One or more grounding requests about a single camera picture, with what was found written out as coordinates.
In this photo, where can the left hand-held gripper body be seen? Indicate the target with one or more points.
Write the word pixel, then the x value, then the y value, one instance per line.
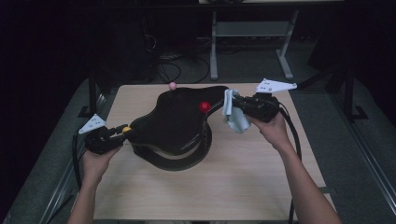
pixel 99 141

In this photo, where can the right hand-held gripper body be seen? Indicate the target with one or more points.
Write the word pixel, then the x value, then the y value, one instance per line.
pixel 261 107

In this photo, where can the yellow ball knob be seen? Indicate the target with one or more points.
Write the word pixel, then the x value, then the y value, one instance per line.
pixel 126 129

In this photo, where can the light blue cloth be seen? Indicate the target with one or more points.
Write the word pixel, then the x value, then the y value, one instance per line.
pixel 236 119

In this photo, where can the red ball knob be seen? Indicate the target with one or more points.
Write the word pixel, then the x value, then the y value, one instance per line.
pixel 204 106

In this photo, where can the black wavy tray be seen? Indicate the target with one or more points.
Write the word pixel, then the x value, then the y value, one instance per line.
pixel 177 127

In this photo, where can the pink ball knob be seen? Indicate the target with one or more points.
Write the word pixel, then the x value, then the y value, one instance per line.
pixel 172 86

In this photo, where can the person's left hand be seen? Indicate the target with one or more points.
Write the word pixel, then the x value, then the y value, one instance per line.
pixel 96 165

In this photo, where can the person's right hand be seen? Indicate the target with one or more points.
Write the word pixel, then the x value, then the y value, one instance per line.
pixel 274 132

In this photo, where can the grey metal stand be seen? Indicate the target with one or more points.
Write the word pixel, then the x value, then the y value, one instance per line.
pixel 249 28

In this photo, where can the black flat strip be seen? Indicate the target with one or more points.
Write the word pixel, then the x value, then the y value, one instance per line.
pixel 328 190

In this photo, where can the black metal post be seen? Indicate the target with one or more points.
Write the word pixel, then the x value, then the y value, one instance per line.
pixel 92 93
pixel 349 93

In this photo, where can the grey metal rail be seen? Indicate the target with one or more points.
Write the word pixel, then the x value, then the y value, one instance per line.
pixel 370 158
pixel 59 186

